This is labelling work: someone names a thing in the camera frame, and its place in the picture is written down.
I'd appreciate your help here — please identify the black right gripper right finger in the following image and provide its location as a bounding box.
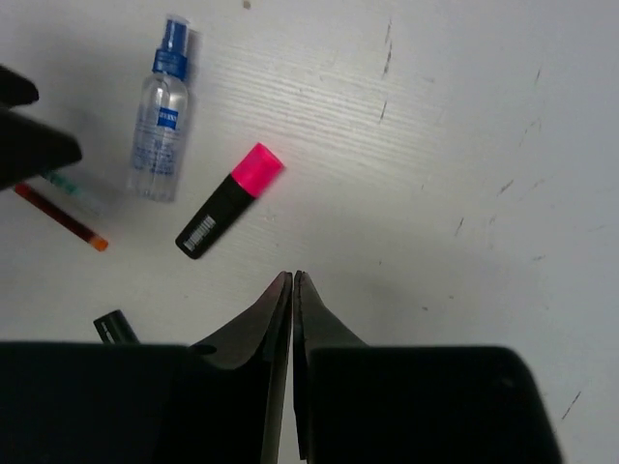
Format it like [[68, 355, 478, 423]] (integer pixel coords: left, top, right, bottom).
[[292, 272, 562, 463]]

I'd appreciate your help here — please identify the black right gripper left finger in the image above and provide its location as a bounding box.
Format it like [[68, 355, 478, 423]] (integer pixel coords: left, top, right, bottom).
[[1, 273, 292, 463]]

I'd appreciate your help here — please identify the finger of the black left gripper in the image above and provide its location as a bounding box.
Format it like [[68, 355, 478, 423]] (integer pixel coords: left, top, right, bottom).
[[1, 67, 82, 189]]

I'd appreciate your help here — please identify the clear spray bottle blue cap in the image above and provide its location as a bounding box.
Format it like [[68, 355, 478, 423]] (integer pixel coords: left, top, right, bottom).
[[128, 14, 190, 203]]

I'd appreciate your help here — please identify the green ink pen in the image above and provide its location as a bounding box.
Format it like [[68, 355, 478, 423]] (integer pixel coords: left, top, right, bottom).
[[41, 170, 116, 217]]

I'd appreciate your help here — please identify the red ink pen orange cap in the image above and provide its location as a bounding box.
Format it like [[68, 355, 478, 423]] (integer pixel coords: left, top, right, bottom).
[[13, 183, 108, 251]]

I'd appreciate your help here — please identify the black highlighter green cap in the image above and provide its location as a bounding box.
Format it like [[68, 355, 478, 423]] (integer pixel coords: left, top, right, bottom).
[[93, 309, 139, 344]]

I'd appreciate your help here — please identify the black highlighter pink cap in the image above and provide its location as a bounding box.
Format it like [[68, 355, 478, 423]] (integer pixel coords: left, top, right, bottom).
[[175, 143, 284, 260]]

